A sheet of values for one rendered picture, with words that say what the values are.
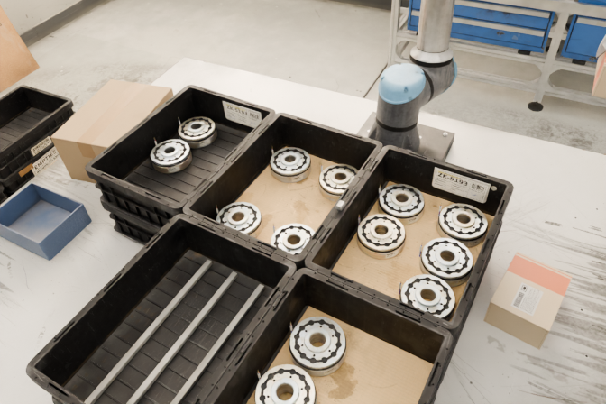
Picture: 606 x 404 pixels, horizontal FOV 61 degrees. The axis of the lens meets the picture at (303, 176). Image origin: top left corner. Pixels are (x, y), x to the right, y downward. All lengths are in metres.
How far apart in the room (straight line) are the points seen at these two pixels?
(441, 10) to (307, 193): 0.57
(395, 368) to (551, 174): 0.82
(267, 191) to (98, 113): 0.60
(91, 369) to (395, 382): 0.55
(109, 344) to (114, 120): 0.70
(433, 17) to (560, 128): 1.70
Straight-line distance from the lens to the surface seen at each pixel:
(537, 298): 1.19
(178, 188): 1.32
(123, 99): 1.64
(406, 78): 1.37
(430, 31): 1.42
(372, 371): 0.98
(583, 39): 2.89
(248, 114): 1.39
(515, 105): 3.09
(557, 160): 1.64
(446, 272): 1.07
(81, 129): 1.57
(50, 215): 1.58
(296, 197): 1.23
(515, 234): 1.39
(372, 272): 1.09
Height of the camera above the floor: 1.71
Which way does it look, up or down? 43 degrees down
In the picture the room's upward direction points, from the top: 4 degrees counter-clockwise
